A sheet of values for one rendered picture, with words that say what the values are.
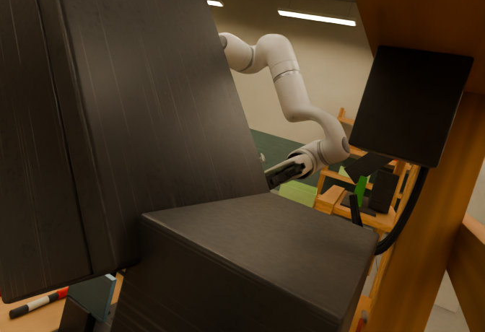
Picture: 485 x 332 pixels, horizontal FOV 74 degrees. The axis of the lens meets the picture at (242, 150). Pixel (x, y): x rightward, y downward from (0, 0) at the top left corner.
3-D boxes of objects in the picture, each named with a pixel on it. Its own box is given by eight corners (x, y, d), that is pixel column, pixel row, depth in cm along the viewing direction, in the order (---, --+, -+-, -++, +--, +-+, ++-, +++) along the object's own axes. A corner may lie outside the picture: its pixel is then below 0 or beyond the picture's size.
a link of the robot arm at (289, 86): (325, 62, 98) (357, 157, 92) (283, 86, 108) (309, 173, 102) (311, 55, 92) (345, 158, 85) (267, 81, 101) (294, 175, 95)
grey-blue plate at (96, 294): (54, 330, 57) (73, 255, 55) (65, 325, 58) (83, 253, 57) (89, 361, 52) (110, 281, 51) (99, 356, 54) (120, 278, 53)
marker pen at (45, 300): (13, 320, 56) (14, 312, 56) (7, 316, 57) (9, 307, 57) (77, 293, 68) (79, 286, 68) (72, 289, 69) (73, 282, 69)
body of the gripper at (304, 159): (280, 158, 93) (259, 169, 84) (309, 145, 87) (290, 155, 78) (291, 182, 93) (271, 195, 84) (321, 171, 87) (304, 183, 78)
